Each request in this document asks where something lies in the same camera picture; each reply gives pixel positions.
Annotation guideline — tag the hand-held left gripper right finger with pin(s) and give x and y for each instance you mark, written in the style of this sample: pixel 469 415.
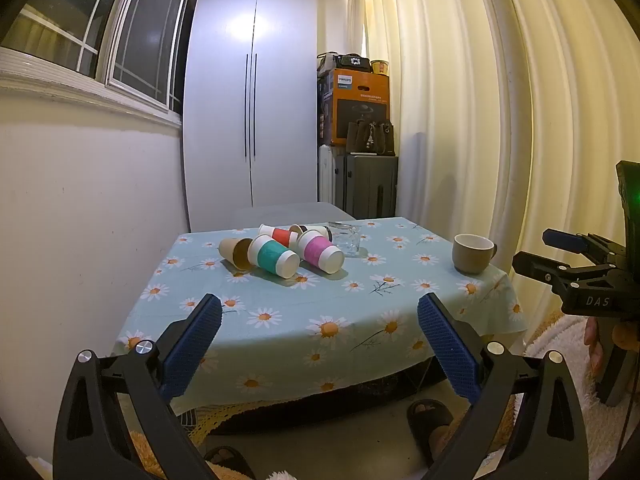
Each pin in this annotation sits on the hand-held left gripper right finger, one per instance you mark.
pixel 447 345

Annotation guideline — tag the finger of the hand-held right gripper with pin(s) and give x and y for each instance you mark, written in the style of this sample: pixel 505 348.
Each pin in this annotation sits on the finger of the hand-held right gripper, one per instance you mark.
pixel 565 240
pixel 537 267

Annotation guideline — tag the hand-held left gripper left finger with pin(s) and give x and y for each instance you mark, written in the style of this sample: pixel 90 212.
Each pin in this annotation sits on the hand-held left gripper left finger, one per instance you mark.
pixel 195 345

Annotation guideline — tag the plain brown paper cup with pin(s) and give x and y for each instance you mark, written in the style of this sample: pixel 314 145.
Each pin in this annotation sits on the plain brown paper cup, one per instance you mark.
pixel 235 254

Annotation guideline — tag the teal sleeve paper cup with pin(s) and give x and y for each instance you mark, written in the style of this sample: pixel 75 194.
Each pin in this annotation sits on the teal sleeve paper cup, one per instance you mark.
pixel 272 256

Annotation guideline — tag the red sleeve paper cup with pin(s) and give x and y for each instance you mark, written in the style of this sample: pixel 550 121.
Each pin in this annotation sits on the red sleeve paper cup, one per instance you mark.
pixel 281 235

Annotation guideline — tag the pink sleeve paper cup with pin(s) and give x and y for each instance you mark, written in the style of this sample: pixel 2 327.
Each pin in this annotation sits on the pink sleeve paper cup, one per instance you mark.
pixel 317 250

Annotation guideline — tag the dark sleeve paper cup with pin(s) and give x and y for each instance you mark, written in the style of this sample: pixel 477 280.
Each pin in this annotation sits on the dark sleeve paper cup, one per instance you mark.
pixel 320 232

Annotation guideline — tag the instant noodle cup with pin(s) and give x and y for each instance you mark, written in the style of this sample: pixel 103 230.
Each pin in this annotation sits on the instant noodle cup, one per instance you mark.
pixel 380 67

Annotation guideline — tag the person's right hand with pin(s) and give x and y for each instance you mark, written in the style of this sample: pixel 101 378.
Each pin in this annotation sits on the person's right hand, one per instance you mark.
pixel 595 347

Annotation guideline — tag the white fluffy rug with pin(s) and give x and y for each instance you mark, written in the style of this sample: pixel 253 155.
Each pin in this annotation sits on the white fluffy rug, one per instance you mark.
pixel 560 340

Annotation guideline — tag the grey-brown ceramic mug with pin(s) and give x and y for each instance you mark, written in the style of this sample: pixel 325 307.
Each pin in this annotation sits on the grey-brown ceramic mug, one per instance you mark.
pixel 470 257

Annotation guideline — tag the black slipper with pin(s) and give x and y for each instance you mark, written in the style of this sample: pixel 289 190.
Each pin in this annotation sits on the black slipper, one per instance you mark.
pixel 227 462
pixel 420 427

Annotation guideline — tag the daisy print tablecloth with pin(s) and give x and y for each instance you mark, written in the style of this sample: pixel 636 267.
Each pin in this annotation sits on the daisy print tablecloth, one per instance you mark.
pixel 300 310

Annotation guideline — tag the clear glass tumbler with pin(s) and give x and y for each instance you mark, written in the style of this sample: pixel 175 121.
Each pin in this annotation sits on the clear glass tumbler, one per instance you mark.
pixel 348 240

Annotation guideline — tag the cream curtain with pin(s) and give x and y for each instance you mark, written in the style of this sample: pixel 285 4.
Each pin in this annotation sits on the cream curtain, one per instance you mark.
pixel 475 110

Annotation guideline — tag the grey chair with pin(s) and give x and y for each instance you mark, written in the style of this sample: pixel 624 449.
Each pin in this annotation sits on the grey chair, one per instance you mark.
pixel 290 212

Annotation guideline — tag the grey suitcase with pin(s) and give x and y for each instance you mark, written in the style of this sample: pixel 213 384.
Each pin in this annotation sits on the grey suitcase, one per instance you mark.
pixel 367 185

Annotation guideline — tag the dark handbag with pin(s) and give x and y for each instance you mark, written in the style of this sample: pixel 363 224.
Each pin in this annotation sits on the dark handbag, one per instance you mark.
pixel 371 139

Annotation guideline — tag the white wardrobe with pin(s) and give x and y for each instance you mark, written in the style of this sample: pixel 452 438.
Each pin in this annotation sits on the white wardrobe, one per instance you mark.
pixel 220 110

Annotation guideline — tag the orange appliance box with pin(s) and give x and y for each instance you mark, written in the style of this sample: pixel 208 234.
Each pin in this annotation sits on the orange appliance box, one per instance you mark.
pixel 360 102

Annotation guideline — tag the dark printed box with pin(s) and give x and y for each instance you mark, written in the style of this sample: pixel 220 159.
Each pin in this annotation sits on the dark printed box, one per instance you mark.
pixel 325 110

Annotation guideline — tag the sliding window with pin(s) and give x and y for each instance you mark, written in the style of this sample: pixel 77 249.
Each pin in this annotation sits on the sliding window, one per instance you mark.
pixel 135 35

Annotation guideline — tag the black camera bag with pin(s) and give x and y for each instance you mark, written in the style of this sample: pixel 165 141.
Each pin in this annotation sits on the black camera bag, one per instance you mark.
pixel 352 62

